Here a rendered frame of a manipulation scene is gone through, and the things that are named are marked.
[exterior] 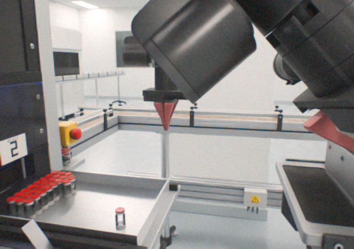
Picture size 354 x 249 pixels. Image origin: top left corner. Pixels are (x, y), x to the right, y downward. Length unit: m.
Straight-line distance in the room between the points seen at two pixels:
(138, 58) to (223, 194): 1.18
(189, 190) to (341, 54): 1.53
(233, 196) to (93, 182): 0.98
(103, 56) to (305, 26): 9.48
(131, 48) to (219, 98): 1.50
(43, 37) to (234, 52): 0.77
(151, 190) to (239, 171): 1.49
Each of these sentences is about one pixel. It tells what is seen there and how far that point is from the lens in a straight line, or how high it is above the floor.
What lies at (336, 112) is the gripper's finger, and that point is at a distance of 0.19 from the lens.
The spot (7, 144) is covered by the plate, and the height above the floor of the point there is 1.04.
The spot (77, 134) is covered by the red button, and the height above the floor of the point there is 1.00.
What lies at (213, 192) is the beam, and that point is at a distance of 1.67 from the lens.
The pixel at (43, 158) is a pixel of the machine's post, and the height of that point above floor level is 0.94.
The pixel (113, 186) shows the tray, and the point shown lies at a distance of 0.84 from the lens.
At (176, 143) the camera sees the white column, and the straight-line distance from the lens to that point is 2.21.
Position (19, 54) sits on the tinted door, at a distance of 0.84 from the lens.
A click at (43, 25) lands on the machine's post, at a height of 1.34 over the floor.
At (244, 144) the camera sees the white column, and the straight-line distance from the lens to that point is 2.16.
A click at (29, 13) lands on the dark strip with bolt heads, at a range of 0.88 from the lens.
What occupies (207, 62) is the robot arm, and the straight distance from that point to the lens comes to 0.17.
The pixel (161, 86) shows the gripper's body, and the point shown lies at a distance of 0.63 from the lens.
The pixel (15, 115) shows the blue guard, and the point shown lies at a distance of 0.81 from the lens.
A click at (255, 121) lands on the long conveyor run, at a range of 1.49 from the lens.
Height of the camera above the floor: 1.24
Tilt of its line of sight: 11 degrees down
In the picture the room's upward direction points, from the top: straight up
